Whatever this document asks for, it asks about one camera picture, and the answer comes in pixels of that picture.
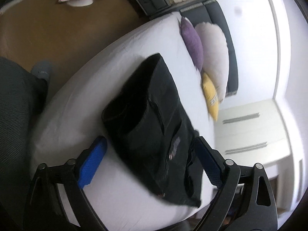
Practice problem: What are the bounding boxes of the black denim pants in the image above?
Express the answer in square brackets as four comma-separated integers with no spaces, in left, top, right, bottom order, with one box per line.
[102,54,203,208]

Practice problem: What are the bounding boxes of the white bed sheet mattress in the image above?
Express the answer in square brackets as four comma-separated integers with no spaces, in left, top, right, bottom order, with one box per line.
[30,12,214,230]

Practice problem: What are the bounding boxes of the white wardrobe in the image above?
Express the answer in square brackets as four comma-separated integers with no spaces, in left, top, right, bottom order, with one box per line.
[215,100,305,211]

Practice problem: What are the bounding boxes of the person's grey trouser leg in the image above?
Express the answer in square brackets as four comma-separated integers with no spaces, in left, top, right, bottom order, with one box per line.
[1,57,49,230]

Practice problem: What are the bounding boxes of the grey sock foot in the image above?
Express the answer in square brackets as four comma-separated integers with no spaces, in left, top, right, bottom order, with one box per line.
[30,60,52,83]

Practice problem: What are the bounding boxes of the dark grey headboard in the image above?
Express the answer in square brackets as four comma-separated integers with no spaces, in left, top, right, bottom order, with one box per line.
[180,0,239,102]

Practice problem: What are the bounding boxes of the yellow pillow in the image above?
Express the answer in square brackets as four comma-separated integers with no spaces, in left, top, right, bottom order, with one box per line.
[202,73,219,121]

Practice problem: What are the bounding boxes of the purple pillow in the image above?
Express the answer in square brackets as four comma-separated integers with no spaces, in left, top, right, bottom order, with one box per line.
[181,17,204,72]

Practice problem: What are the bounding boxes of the large white pillow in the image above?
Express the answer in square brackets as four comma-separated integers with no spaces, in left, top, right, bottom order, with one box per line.
[195,22,229,102]

